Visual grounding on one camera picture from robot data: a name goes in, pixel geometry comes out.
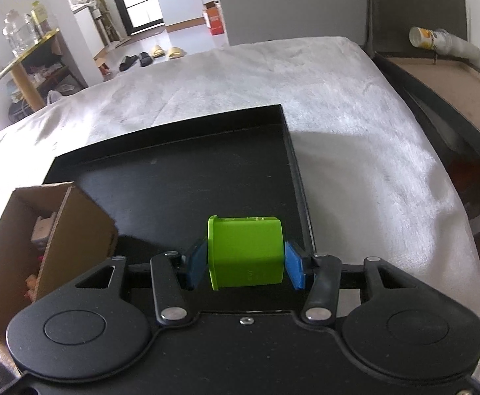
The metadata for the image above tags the small pink doll figurine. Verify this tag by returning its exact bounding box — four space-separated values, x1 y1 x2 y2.
24 255 44 302

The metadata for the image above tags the white fuzzy blanket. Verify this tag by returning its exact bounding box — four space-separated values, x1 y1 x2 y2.
0 35 480 392

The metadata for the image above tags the yellow slipper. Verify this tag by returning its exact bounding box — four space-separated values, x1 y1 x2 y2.
167 46 186 60
151 45 166 59

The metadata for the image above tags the brown topped dark bench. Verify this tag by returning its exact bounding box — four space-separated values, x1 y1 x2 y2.
374 54 480 156

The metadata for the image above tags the clear glass jar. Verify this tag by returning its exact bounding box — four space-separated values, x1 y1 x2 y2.
2 9 38 57

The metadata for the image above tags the yellow slipper left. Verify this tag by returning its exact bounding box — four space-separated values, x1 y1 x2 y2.
151 45 166 59

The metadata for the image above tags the orange cardboard box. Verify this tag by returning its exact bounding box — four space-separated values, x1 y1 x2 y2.
203 2 225 36

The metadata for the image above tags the white cabinet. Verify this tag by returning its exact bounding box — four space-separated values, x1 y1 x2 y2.
219 0 368 45

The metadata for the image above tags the yellow slipper right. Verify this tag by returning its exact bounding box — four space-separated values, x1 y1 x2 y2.
167 46 186 60

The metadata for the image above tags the brown cardboard box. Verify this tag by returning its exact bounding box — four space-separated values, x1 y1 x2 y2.
0 182 118 337

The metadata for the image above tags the black slipper right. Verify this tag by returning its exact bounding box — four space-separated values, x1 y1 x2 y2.
138 52 153 67

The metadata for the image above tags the pink cube robot toy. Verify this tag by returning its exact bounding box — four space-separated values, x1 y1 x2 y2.
31 212 57 251

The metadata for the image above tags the black shallow tray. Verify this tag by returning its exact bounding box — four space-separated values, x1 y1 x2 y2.
45 104 315 265

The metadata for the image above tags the black slipper left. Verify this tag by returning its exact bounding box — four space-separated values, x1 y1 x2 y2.
118 55 138 72

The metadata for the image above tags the stack of paper cups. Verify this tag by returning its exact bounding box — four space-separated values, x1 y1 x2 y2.
409 27 480 61

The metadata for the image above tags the black slipper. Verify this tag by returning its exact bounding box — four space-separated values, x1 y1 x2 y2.
118 55 138 72
138 52 153 67

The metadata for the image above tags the round gold-edged side table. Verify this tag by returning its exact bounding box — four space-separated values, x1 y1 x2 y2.
0 28 60 112

